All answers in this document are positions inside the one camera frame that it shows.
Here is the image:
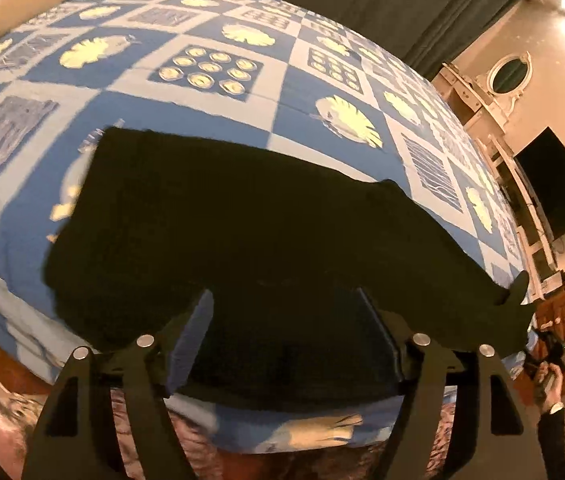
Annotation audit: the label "patterned maroon white garment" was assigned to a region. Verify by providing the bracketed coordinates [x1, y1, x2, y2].
[0, 355, 468, 480]

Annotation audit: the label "person's right hand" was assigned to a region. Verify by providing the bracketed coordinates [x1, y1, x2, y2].
[533, 360, 563, 407]

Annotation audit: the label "black pants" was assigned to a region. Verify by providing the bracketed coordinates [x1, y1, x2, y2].
[45, 126, 537, 413]

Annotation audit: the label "black flat screen television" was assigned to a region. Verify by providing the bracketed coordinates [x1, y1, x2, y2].
[514, 127, 565, 238]

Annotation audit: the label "person's right forearm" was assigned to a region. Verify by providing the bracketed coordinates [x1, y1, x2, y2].
[537, 410, 565, 480]

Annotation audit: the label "blue printed bedspread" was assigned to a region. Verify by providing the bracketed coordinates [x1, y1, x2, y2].
[0, 0, 538, 453]

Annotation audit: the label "oval white framed mirror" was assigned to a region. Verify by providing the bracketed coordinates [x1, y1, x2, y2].
[487, 51, 533, 111]

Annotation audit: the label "white vanity dresser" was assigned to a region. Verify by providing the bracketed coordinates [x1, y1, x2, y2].
[433, 62, 565, 302]

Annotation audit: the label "dark green curtain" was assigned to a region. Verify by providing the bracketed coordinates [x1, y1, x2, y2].
[232, 0, 528, 81]

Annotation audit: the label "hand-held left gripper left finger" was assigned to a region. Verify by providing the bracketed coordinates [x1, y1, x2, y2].
[21, 289, 214, 480]

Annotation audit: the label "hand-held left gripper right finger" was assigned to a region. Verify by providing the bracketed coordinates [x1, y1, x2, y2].
[355, 286, 549, 480]

